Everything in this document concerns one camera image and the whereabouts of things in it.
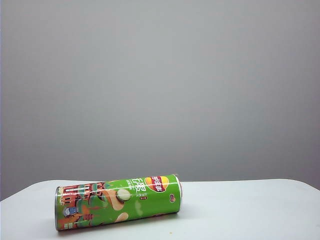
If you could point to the green chips tube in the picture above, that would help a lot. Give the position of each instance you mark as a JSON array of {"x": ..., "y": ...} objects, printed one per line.
[{"x": 112, "y": 200}]

